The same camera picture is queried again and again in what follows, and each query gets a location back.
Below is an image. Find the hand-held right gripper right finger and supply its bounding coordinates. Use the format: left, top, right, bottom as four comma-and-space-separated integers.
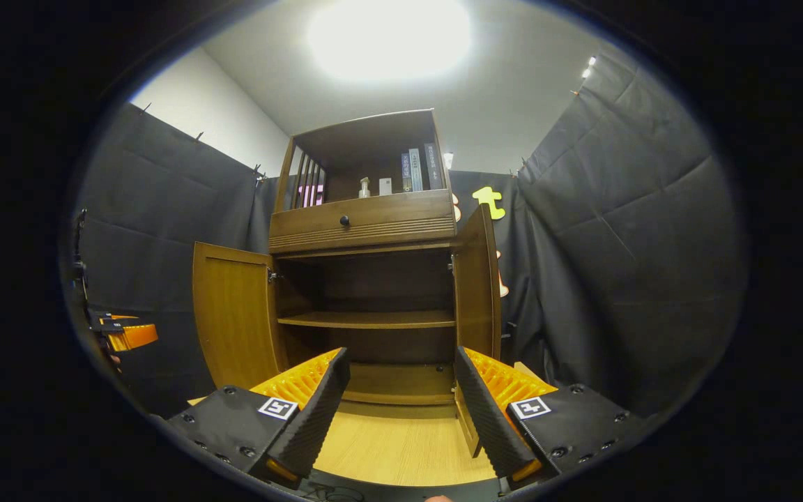
454, 345, 657, 489

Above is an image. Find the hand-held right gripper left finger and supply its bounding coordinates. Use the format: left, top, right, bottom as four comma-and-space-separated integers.
165, 347, 351, 487

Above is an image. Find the wooden shoe cabinet door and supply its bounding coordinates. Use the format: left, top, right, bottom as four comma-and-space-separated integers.
192, 241, 289, 390
452, 204, 503, 459

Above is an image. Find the wooden double-door shoe cabinet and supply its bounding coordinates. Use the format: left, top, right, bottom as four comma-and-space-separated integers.
267, 108, 459, 406

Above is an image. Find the wooden inner cabinet shelf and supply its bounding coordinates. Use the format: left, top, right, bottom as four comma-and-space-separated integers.
277, 310, 457, 330

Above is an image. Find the wooden cabinet drawer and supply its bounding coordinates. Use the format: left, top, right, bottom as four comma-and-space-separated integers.
268, 189, 458, 254

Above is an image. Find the black backdrop cloth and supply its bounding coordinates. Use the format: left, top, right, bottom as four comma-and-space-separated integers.
67, 54, 751, 419

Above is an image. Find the dark grey book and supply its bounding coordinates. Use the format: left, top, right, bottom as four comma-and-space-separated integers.
425, 143, 444, 190

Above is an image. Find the large ceiling light panel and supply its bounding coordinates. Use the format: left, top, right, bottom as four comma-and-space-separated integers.
306, 0, 473, 84

